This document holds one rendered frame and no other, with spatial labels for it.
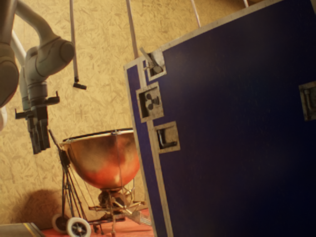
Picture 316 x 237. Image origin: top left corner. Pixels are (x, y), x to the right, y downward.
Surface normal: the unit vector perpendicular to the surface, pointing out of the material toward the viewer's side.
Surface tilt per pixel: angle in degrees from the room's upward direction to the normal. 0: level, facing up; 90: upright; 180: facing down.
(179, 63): 90
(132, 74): 90
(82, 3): 90
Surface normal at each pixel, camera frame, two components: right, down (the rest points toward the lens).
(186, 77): -0.85, 0.11
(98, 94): 0.77, -0.18
